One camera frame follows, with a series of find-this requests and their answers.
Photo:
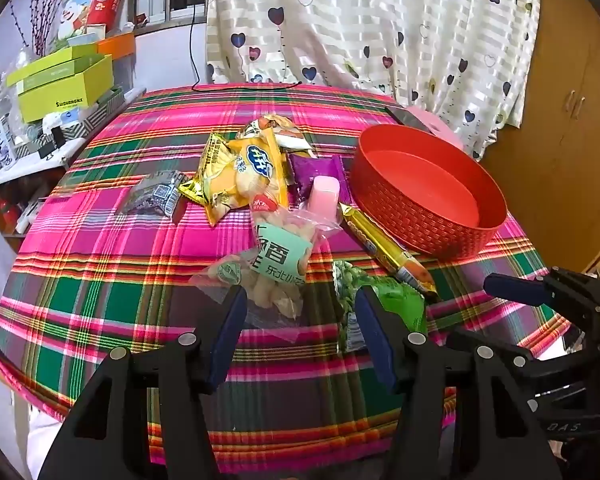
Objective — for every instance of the black white striped tray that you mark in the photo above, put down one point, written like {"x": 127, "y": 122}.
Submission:
{"x": 97, "y": 112}

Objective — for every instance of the grey snack packet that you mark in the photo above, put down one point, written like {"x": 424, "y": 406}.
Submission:
{"x": 150, "y": 195}

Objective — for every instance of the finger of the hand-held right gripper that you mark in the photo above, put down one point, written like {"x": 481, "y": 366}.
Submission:
{"x": 510, "y": 287}
{"x": 465, "y": 338}

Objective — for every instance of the pale green small box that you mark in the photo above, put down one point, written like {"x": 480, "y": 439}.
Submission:
{"x": 85, "y": 36}

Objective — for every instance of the purple snack packet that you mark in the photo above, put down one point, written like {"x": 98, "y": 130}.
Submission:
{"x": 305, "y": 170}

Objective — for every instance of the white side shelf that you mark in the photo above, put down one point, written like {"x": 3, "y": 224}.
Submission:
{"x": 75, "y": 147}

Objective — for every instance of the orange box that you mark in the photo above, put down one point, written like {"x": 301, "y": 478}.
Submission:
{"x": 120, "y": 45}

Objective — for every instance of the yellow chips packet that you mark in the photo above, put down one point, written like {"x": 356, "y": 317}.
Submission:
{"x": 250, "y": 175}

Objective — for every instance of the clear storage box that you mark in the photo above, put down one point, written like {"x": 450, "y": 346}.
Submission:
{"x": 124, "y": 72}

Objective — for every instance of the green pea snack packet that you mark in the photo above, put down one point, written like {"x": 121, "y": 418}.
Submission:
{"x": 405, "y": 300}

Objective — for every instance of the black smartphone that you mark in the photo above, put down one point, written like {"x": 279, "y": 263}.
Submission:
{"x": 407, "y": 117}

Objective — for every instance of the red woven plastic basket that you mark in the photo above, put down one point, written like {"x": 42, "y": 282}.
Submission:
{"x": 405, "y": 210}

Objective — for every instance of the brown wooden cabinet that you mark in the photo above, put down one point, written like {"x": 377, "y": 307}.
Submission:
{"x": 555, "y": 135}

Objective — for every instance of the pink green plaid tablecloth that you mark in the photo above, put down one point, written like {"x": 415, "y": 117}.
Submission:
{"x": 130, "y": 285}

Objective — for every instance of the lime green box lid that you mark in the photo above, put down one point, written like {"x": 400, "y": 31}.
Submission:
{"x": 40, "y": 67}

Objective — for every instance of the purple flower branches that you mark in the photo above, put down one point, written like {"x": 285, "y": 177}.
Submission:
{"x": 42, "y": 25}

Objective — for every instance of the lime green cardboard box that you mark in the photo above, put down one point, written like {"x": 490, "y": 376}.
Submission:
{"x": 65, "y": 97}

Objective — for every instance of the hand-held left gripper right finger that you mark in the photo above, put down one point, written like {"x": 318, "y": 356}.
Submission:
{"x": 375, "y": 335}

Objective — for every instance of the pink jelly cup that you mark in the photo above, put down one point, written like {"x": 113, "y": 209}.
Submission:
{"x": 324, "y": 195}

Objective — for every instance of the white orange snack packet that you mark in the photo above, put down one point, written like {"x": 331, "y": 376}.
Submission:
{"x": 285, "y": 132}

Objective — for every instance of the clear peanut bag green label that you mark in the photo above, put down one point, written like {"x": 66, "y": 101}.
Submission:
{"x": 280, "y": 255}

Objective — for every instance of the cluster of small bottles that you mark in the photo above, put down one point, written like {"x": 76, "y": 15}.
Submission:
{"x": 0, "y": 140}

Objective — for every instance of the pile of small white boxes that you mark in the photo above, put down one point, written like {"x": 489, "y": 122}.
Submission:
{"x": 25, "y": 210}

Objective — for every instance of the white heart print curtain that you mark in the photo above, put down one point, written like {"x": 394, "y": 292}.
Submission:
{"x": 355, "y": 25}

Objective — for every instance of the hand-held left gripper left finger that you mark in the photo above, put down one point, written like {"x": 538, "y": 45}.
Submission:
{"x": 227, "y": 330}

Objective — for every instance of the long yellow snack bar packet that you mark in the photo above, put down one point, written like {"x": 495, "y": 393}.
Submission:
{"x": 380, "y": 240}

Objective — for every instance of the black binder clip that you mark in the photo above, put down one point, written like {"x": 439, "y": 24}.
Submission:
{"x": 46, "y": 151}
{"x": 57, "y": 136}

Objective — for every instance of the pink plastic stool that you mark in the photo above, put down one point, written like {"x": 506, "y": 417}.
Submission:
{"x": 440, "y": 127}

